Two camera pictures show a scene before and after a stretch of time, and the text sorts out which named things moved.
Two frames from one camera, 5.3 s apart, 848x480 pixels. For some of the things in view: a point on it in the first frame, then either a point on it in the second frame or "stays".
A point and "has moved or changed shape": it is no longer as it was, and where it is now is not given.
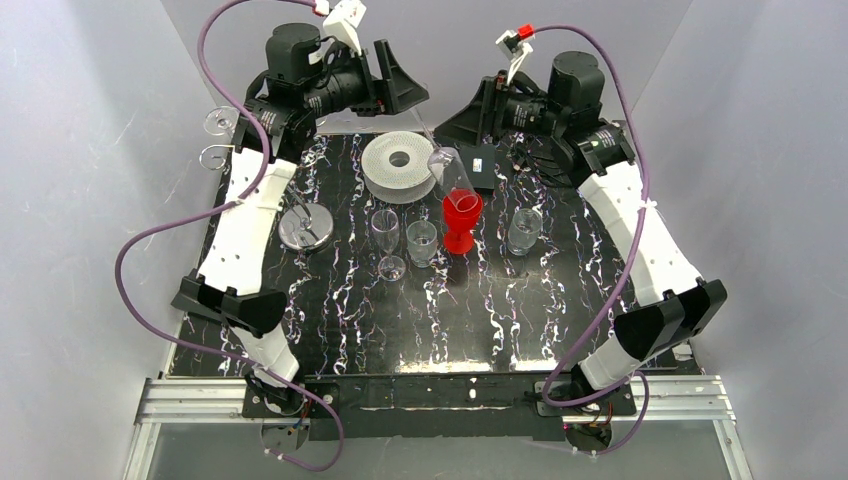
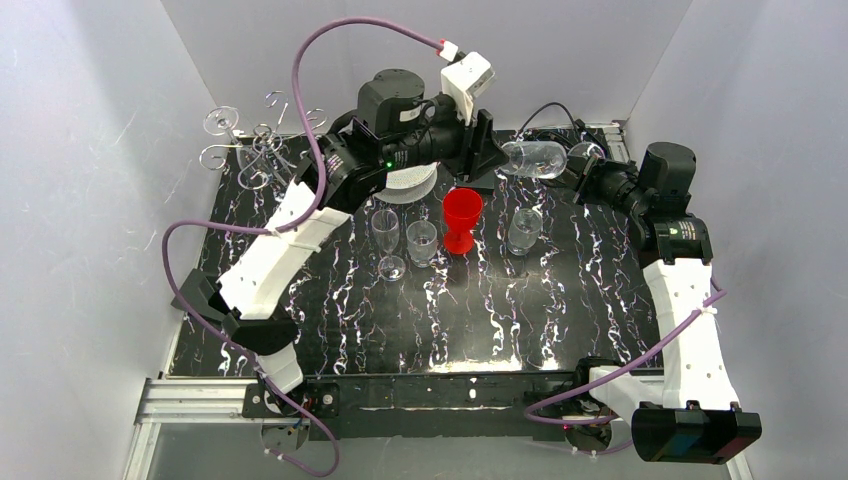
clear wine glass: (421, 236) stays
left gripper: (379, 80) -> (475, 145)
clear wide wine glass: (447, 165) has moved or changed shape
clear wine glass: (525, 225) stays
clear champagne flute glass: (385, 227) stays
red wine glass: (461, 209) stays
